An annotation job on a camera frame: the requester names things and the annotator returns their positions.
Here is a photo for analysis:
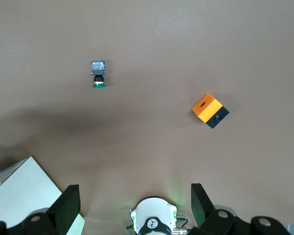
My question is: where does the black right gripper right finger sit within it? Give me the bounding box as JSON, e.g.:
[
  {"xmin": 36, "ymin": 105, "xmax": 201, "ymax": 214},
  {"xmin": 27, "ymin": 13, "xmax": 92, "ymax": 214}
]
[{"xmin": 188, "ymin": 183, "xmax": 290, "ymax": 235}]

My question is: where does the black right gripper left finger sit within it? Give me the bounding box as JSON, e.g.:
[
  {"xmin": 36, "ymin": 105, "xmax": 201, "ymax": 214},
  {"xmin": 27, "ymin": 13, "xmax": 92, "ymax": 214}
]
[{"xmin": 0, "ymin": 185, "xmax": 82, "ymax": 235}]

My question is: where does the white drawer cabinet shell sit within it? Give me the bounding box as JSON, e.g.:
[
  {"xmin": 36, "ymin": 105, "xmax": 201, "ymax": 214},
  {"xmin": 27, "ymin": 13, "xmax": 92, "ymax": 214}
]
[{"xmin": 0, "ymin": 156, "xmax": 86, "ymax": 235}]

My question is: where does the orange black button box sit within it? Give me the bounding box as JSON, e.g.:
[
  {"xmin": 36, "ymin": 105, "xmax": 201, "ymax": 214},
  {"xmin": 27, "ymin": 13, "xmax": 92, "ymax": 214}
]
[{"xmin": 192, "ymin": 93, "xmax": 230, "ymax": 130}]

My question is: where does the black base cable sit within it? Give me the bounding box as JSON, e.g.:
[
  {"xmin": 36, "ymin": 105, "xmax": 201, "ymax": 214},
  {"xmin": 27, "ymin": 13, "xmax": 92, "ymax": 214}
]
[{"xmin": 175, "ymin": 216, "xmax": 190, "ymax": 230}]

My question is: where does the green push button switch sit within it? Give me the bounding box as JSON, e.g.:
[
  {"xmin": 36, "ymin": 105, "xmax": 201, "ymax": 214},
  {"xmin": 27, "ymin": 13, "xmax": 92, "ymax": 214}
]
[{"xmin": 90, "ymin": 60, "xmax": 107, "ymax": 88}]

